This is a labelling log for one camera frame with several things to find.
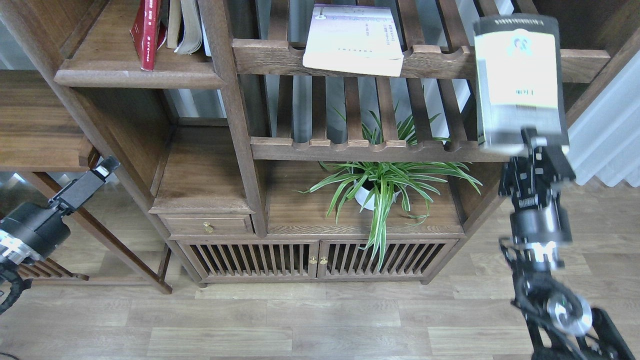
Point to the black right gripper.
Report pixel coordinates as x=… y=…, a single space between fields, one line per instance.
x=533 y=181

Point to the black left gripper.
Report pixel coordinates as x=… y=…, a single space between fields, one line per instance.
x=32 y=231

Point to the green and black book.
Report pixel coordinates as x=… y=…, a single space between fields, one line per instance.
x=519 y=82

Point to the red cover book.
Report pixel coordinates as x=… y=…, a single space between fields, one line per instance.
x=148 y=32

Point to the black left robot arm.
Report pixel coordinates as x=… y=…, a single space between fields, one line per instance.
x=9 y=273

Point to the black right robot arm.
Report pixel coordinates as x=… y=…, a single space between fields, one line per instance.
x=561 y=324

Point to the white curtain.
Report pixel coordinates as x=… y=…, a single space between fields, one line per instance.
x=605 y=140

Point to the brass drawer knob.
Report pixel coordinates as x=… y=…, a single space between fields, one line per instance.
x=207 y=227

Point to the worn grey upright book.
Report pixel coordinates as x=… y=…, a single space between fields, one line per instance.
x=192 y=36

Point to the green spider plant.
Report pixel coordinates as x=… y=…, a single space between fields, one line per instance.
x=419 y=176

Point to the white plant pot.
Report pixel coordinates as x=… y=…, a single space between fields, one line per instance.
x=365 y=192

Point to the dark wooden bookshelf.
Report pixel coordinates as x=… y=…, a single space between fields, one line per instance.
x=232 y=139

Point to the beige upright book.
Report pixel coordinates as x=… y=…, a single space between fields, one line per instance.
x=174 y=21

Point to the white pale cover book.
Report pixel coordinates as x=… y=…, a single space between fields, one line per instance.
x=353 y=39

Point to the brass cabinet door knobs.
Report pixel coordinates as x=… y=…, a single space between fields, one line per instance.
x=314 y=260

